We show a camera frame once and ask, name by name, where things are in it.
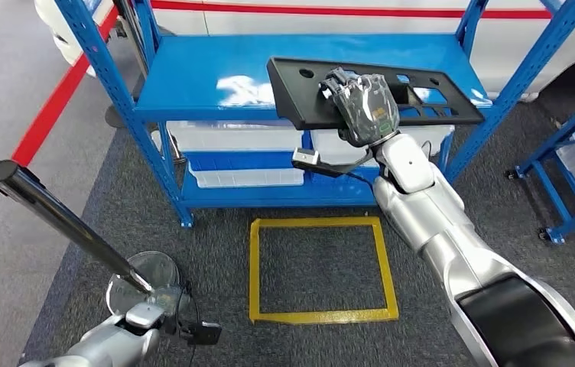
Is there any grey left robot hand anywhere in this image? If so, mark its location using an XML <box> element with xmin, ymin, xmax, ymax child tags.
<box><xmin>151</xmin><ymin>283</ymin><xmax>193</xmax><ymax>333</ymax></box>

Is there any black plastic panel part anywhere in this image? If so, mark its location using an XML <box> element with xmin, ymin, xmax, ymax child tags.
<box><xmin>266</xmin><ymin>57</ymin><xmax>486</xmax><ymax>132</ymax></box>

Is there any blue metal shelf rack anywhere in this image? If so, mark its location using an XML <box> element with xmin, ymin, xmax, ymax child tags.
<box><xmin>53</xmin><ymin>0</ymin><xmax>575</xmax><ymax>229</ymax></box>

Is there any yellow floor tape square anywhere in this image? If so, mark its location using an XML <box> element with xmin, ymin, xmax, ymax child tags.
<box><xmin>248</xmin><ymin>216</ymin><xmax>401</xmax><ymax>326</ymax></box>

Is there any white plastic bin under blue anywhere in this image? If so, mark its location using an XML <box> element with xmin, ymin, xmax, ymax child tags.
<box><xmin>187</xmin><ymin>163</ymin><xmax>306</xmax><ymax>190</ymax></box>

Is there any thick black stanchion with base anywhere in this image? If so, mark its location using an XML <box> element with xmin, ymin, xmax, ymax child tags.
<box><xmin>0</xmin><ymin>159</ymin><xmax>182</xmax><ymax>316</ymax></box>

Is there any wide blue plastic bin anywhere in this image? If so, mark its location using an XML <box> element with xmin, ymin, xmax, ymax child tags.
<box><xmin>185</xmin><ymin>149</ymin><xmax>313</xmax><ymax>172</ymax></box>

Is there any shallow white plastic bin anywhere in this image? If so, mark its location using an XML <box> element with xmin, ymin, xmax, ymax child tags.
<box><xmin>165</xmin><ymin>119</ymin><xmax>309</xmax><ymax>153</ymax></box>

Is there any deep white plastic bin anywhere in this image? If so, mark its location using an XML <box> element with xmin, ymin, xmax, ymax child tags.
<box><xmin>309</xmin><ymin>124</ymin><xmax>456</xmax><ymax>167</ymax></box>

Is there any short red barrier belt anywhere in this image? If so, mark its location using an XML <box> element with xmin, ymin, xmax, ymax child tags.
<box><xmin>11</xmin><ymin>5</ymin><xmax>120</xmax><ymax>168</ymax></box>

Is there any long red barrier belt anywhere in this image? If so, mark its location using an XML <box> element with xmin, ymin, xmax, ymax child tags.
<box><xmin>151</xmin><ymin>0</ymin><xmax>575</xmax><ymax>21</ymax></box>

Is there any white car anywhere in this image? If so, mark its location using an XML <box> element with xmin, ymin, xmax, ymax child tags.
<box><xmin>34</xmin><ymin>0</ymin><xmax>575</xmax><ymax>102</ymax></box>

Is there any black left camera mount bracket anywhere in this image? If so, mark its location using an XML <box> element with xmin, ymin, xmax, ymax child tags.
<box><xmin>180</xmin><ymin>320</ymin><xmax>223</xmax><ymax>347</ymax></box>

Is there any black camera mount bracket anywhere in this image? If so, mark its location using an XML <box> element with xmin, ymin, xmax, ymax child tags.
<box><xmin>180</xmin><ymin>320</ymin><xmax>223</xmax><ymax>347</ymax></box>
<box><xmin>291</xmin><ymin>151</ymin><xmax>378</xmax><ymax>180</ymax></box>

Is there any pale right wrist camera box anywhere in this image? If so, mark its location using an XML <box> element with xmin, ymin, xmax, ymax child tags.
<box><xmin>291</xmin><ymin>147</ymin><xmax>322</xmax><ymax>166</ymax></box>

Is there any black right camera mount bracket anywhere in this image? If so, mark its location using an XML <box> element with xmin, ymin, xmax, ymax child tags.
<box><xmin>291</xmin><ymin>151</ymin><xmax>378</xmax><ymax>180</ymax></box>

